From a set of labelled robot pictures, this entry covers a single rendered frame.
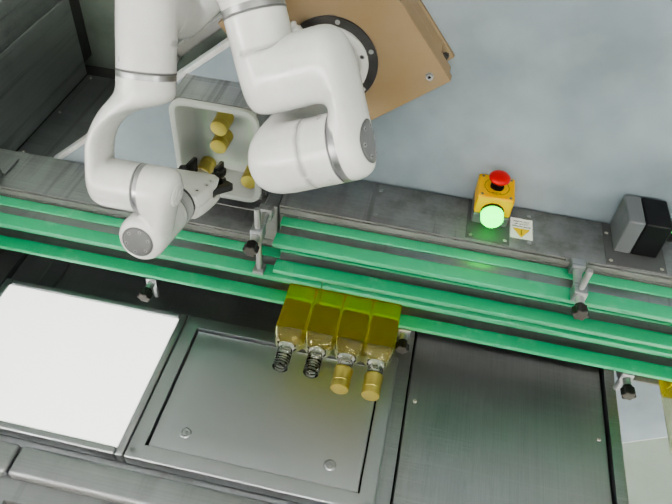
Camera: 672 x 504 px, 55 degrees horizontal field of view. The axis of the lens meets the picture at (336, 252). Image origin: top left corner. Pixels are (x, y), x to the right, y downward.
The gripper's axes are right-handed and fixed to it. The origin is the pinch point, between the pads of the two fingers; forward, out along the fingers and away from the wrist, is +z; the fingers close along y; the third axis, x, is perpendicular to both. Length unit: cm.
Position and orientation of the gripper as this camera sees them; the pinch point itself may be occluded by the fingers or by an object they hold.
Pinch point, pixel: (205, 169)
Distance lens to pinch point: 125.8
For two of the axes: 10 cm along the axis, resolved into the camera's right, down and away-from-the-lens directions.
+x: 0.8, -8.5, -5.2
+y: 9.8, 1.6, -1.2
